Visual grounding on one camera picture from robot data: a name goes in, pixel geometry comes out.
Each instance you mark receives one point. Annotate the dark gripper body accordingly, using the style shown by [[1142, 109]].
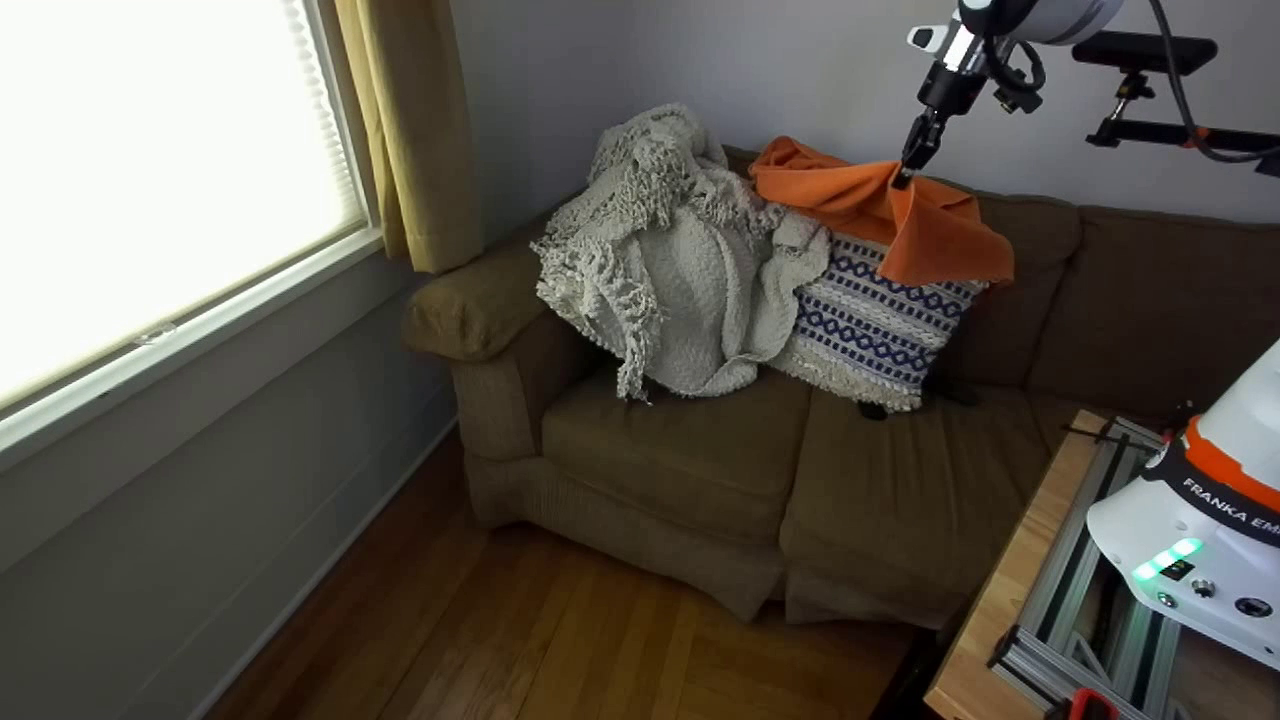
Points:
[[961, 74]]

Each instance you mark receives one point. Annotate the orange towel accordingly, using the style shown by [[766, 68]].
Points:
[[933, 227]]

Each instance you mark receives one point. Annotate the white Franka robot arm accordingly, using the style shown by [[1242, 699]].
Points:
[[1203, 532]]

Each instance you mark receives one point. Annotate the blue and white patterned pillow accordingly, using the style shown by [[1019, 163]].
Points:
[[865, 334]]

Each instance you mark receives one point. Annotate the small black object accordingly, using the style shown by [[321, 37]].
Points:
[[875, 410]]

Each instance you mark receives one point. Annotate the cream knit blanket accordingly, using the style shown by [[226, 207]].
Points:
[[680, 282]]

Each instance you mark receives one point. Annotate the olive brown sofa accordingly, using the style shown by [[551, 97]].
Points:
[[695, 453]]

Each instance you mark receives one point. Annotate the olive curtain beside sofa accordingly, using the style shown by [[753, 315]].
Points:
[[414, 133]]

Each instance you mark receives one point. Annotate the red clamp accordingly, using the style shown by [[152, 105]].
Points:
[[1080, 704]]

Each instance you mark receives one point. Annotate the black stereo camera bar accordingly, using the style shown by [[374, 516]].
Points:
[[1146, 54]]

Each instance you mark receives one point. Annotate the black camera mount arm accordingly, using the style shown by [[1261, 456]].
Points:
[[1163, 133]]

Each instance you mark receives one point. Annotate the aluminium frame rails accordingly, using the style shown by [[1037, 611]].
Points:
[[1067, 600]]

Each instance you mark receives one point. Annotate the bright window with white frame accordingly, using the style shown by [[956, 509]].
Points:
[[146, 174]]

